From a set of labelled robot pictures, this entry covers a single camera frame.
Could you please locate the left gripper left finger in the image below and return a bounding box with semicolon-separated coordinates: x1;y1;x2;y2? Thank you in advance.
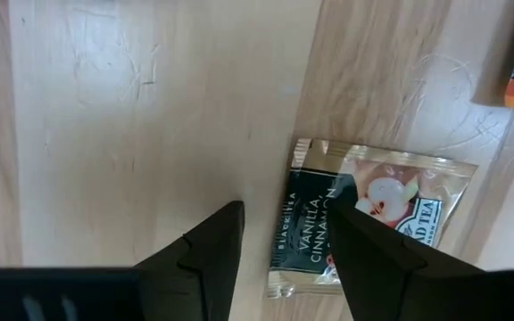
132;200;246;321

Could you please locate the beige vanilla tea packet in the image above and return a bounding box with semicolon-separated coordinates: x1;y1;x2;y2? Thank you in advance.
265;136;479;299

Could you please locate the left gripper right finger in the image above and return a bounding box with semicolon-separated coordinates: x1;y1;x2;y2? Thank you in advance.
326;200;485;321

